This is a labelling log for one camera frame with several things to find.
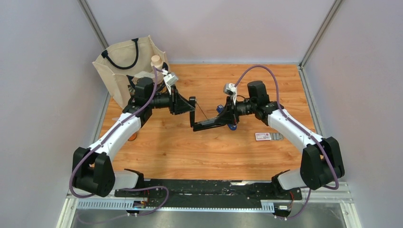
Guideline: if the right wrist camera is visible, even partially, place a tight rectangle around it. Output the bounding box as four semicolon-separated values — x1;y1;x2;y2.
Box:
223;83;237;96

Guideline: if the white paper in bag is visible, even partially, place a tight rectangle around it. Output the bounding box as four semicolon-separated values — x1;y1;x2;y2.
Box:
134;71;155;78

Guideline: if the aluminium rail frame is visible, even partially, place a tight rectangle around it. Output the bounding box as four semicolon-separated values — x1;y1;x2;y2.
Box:
66;182;361;228

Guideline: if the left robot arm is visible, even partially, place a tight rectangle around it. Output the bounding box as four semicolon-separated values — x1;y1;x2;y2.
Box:
69;77;196;198

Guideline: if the cream canvas tote bag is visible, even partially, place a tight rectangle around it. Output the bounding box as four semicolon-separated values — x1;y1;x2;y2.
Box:
92;36;170;108

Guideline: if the black stapler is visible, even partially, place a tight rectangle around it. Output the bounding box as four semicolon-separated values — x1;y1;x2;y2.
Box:
189;111;226;132

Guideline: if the beige bottle in bag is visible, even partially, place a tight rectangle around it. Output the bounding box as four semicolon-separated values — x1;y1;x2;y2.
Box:
151;55;164;70

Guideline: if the blue tape dispenser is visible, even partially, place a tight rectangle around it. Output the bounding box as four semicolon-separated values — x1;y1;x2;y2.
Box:
216;104;237;131

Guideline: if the orange pump bottle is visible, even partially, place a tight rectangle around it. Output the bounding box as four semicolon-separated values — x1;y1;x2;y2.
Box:
128;133;137;142

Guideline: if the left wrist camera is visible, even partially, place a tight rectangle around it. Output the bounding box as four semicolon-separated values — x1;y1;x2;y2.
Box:
163;73;179;89

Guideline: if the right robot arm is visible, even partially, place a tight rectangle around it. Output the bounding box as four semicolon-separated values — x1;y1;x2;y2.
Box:
219;81;345;199

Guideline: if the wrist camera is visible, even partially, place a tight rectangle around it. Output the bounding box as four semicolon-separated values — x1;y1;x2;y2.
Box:
223;83;237;96
163;73;179;89

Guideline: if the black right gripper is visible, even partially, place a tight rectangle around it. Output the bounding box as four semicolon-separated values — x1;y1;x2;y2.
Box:
215;96;256;125

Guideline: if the red white staple box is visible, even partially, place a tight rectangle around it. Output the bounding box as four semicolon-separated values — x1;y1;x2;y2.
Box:
255;133;272;141

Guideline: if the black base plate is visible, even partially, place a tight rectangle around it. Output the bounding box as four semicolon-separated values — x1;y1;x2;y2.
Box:
114;179;302;209

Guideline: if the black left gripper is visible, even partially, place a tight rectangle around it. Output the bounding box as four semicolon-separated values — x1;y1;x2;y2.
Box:
147;84;194;114

